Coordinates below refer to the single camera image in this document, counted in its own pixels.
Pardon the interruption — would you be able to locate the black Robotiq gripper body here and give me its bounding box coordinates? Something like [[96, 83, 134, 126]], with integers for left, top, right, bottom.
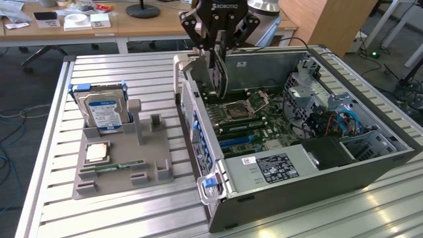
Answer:
[[196, 0, 248, 32]]

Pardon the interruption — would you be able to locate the black low-profile graphics card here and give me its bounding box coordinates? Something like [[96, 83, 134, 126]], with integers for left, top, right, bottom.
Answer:
[[192, 31, 231, 99]]

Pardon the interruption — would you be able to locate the black round lamp base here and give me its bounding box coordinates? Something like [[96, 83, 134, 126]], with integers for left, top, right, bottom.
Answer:
[[126, 0, 162, 19]]

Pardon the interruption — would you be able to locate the wooden cabinet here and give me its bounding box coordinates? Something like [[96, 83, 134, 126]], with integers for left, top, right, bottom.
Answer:
[[276, 0, 379, 58]]

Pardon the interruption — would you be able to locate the plain white box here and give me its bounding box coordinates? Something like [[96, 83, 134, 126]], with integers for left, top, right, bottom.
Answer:
[[90, 13, 111, 29]]

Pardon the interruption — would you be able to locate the metal socket cover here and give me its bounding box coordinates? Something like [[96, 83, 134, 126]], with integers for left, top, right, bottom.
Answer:
[[246, 89, 271, 114]]

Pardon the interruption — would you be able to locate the silver perforated drive cage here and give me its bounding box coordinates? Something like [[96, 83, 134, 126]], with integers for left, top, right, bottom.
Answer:
[[283, 71, 331, 119]]

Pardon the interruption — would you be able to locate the CPU socket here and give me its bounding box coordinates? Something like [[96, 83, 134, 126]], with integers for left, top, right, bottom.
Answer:
[[222, 100, 258, 122]]

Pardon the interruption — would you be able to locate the white floor box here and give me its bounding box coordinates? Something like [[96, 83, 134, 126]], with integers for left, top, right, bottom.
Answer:
[[351, 30, 370, 54]]

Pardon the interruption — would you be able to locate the white box with tape roll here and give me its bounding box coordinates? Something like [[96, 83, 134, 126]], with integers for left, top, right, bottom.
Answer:
[[63, 13, 94, 32]]

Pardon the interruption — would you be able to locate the green motherboard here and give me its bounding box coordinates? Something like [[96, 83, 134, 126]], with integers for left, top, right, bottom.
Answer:
[[200, 83, 303, 159]]

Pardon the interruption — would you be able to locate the hard disk with blue caddy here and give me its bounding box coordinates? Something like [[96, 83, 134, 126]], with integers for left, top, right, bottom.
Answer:
[[68, 80, 131, 132]]

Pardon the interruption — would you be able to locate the white box with black top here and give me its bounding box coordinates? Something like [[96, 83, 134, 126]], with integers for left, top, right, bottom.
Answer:
[[34, 11, 62, 29]]

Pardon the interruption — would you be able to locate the blue expansion slot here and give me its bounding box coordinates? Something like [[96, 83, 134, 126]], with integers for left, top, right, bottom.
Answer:
[[219, 135, 256, 147]]

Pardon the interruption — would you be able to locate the black office chair base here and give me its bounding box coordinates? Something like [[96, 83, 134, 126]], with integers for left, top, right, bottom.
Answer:
[[19, 44, 100, 73]]

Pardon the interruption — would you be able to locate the black tripod stand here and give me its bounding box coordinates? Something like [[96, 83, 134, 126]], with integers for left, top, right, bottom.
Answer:
[[385, 62, 423, 108]]

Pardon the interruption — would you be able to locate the grey plastic parts rack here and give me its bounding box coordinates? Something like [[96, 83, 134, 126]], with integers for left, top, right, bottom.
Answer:
[[71, 98, 175, 200]]

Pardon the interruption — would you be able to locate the clear plastic bag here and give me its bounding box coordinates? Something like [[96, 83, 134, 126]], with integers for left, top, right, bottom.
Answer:
[[0, 0, 32, 23]]

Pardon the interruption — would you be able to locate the grey power supply unit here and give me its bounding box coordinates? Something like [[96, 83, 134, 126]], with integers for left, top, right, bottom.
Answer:
[[216, 144, 325, 194]]

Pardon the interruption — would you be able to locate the silver CPU chip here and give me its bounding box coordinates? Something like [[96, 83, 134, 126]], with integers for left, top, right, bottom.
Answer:
[[84, 143, 110, 164]]

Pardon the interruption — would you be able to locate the silver disk bay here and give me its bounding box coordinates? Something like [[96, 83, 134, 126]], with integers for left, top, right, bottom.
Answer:
[[339, 129, 398, 161]]

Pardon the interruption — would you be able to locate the green RAM stick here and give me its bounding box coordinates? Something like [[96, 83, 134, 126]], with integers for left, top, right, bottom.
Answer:
[[80, 160, 146, 175]]

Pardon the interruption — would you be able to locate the open grey PC case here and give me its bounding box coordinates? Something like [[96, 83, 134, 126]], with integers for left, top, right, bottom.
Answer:
[[174, 45, 423, 234]]

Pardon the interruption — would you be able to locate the black cable behind case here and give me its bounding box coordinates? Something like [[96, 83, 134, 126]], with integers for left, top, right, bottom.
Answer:
[[256, 36, 313, 50]]

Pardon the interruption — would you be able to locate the silver hinged bracket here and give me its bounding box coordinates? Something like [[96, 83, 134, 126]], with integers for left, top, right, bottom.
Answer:
[[327, 93, 361, 112]]

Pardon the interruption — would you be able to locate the red wire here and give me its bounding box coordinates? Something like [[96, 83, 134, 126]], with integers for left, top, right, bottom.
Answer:
[[325, 112, 338, 136]]

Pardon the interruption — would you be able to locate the blue wire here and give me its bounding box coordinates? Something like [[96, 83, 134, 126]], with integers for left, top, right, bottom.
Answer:
[[337, 108, 365, 136]]

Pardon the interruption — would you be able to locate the white table frame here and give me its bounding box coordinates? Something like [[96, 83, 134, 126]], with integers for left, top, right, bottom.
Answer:
[[359, 0, 423, 68]]

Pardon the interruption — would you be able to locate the white floor cable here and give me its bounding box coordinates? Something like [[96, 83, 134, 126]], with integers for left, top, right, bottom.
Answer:
[[0, 103, 51, 119]]

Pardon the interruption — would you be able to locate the blue floor cable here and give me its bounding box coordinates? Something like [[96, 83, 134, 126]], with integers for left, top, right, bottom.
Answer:
[[0, 118, 27, 214]]

